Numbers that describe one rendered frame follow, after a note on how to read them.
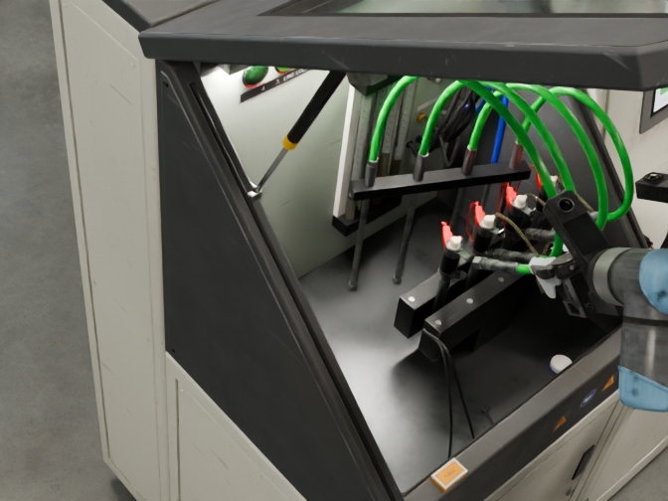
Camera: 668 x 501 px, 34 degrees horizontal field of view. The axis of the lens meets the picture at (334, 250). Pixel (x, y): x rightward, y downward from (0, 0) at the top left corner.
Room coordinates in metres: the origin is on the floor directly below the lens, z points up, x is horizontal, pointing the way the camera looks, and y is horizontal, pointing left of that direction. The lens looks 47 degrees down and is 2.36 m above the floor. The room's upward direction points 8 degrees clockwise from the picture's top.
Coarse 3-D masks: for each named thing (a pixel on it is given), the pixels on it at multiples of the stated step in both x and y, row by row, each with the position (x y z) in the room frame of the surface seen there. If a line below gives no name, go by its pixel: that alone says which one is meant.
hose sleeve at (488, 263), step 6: (486, 258) 1.17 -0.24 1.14; (492, 258) 1.17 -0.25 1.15; (480, 264) 1.17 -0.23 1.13; (486, 264) 1.16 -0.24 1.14; (492, 264) 1.15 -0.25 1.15; (498, 264) 1.15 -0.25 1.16; (504, 264) 1.14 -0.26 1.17; (510, 264) 1.14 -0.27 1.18; (516, 264) 1.13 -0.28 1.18; (492, 270) 1.15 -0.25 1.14; (498, 270) 1.14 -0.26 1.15; (504, 270) 1.14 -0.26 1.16; (510, 270) 1.13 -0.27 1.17; (516, 270) 1.12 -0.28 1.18
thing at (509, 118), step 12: (396, 84) 1.33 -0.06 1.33; (408, 84) 1.32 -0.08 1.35; (468, 84) 1.24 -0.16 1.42; (480, 84) 1.23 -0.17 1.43; (396, 96) 1.33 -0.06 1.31; (492, 96) 1.21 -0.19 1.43; (384, 108) 1.34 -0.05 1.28; (504, 108) 1.20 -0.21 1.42; (384, 120) 1.34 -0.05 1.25; (504, 120) 1.19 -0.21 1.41; (516, 120) 1.18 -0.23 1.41; (516, 132) 1.17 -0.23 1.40; (372, 144) 1.35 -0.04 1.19; (528, 144) 1.16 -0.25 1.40; (372, 156) 1.35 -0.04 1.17; (540, 156) 1.15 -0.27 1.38; (540, 168) 1.14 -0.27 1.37; (552, 192) 1.12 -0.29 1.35; (552, 252) 1.09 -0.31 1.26; (528, 264) 1.13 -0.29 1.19
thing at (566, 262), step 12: (600, 252) 0.99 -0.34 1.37; (552, 264) 1.03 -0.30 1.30; (564, 264) 1.02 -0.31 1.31; (576, 264) 1.01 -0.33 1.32; (564, 276) 1.01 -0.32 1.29; (576, 276) 1.00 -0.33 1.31; (588, 276) 0.97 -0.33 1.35; (564, 288) 1.03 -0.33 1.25; (576, 288) 0.99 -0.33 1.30; (588, 288) 1.00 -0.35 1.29; (564, 300) 1.01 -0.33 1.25; (576, 300) 0.99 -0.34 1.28; (588, 300) 0.99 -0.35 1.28; (600, 300) 0.97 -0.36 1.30; (588, 312) 0.98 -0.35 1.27; (600, 312) 0.97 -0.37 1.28; (612, 312) 0.95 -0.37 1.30
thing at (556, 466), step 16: (608, 400) 1.21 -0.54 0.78; (592, 416) 1.18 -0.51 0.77; (608, 416) 1.24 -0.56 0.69; (576, 432) 1.15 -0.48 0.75; (592, 432) 1.21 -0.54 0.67; (608, 432) 1.27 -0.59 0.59; (560, 448) 1.12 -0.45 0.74; (576, 448) 1.17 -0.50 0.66; (592, 448) 1.23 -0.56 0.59; (528, 464) 1.04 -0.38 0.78; (544, 464) 1.09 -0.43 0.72; (560, 464) 1.14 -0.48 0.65; (576, 464) 1.20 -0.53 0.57; (592, 464) 1.27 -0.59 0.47; (512, 480) 1.01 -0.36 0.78; (528, 480) 1.06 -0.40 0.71; (544, 480) 1.11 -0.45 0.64; (560, 480) 1.17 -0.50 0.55; (576, 480) 1.23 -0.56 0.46; (496, 496) 0.98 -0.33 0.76; (512, 496) 1.03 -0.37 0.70; (528, 496) 1.08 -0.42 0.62; (544, 496) 1.14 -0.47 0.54; (560, 496) 1.20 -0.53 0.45; (576, 496) 1.27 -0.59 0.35
